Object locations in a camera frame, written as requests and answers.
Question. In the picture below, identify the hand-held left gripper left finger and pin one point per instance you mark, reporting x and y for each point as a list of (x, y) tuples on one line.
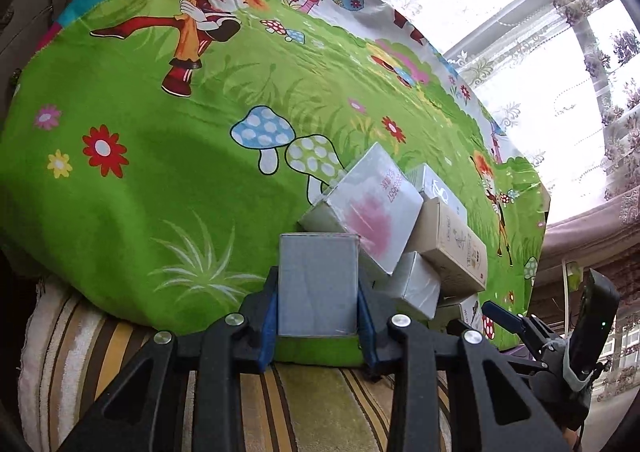
[(269, 332)]

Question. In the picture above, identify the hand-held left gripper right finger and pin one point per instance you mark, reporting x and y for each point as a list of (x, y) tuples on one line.
[(367, 337)]

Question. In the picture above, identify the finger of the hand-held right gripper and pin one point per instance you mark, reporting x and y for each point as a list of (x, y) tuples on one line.
[(502, 313)]

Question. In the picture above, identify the white medicine carton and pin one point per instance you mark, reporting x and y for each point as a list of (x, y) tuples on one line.
[(462, 312), (412, 284)]

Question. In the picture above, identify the small white picture carton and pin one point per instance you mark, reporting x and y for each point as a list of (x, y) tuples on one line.
[(317, 282)]

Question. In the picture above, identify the large white carton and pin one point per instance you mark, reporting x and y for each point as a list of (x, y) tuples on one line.
[(450, 247)]

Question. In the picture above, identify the pink print carton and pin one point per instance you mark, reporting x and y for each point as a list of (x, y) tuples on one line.
[(370, 212)]

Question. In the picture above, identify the plain white carton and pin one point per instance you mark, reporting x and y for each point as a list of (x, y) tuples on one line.
[(440, 192)]

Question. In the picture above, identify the striped fringed blanket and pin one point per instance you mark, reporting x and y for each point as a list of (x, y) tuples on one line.
[(310, 407)]

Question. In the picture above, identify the green cartoon printed cloth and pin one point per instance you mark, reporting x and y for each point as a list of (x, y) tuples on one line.
[(150, 182)]

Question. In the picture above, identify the white window frame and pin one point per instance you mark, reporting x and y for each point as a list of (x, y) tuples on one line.
[(500, 32)]

